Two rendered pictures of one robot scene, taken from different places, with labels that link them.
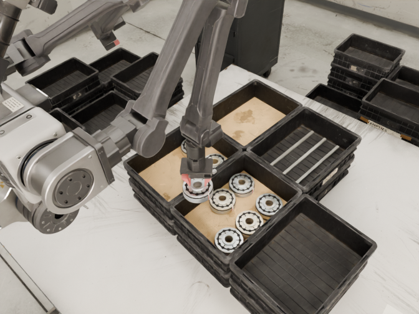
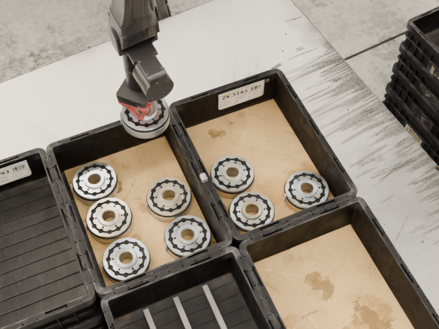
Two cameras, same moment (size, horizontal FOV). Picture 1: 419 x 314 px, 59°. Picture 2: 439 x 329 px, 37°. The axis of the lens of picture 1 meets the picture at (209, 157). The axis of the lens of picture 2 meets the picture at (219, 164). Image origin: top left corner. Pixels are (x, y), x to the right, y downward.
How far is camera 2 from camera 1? 140 cm
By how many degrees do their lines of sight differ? 59
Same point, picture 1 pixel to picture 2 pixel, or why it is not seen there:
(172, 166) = (278, 156)
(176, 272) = not seen: hidden behind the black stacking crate
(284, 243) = (58, 260)
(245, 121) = (356, 314)
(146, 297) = (105, 109)
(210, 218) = (149, 177)
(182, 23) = not seen: outside the picture
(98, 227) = (233, 76)
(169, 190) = (226, 140)
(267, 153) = (249, 318)
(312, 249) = (27, 294)
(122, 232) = not seen: hidden behind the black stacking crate
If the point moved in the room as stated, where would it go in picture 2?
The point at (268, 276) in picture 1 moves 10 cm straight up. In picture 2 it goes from (24, 217) to (13, 194)
